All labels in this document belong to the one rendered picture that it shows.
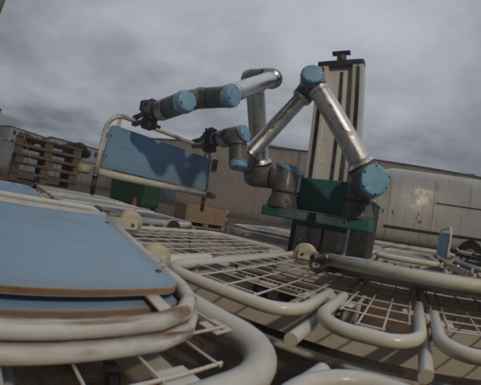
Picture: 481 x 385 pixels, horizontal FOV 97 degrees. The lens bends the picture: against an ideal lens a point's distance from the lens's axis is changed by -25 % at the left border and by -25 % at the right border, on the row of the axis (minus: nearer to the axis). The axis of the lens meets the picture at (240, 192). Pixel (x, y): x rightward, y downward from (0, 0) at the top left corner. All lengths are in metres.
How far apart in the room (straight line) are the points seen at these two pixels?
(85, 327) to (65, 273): 0.10
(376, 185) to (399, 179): 6.84
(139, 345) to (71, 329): 0.07
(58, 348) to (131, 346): 0.07
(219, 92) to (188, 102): 0.13
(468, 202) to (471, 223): 0.56
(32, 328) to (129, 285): 0.14
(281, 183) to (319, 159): 0.33
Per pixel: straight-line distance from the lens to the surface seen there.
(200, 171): 1.64
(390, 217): 8.02
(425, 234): 8.13
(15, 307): 0.33
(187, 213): 6.94
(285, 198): 1.67
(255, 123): 1.69
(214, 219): 7.30
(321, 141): 1.90
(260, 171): 1.74
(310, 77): 1.47
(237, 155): 1.37
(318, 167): 1.85
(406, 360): 0.65
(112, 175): 1.29
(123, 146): 1.32
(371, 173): 1.35
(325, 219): 1.55
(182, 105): 1.09
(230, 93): 1.11
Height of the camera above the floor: 0.66
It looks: 3 degrees up
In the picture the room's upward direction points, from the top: 10 degrees clockwise
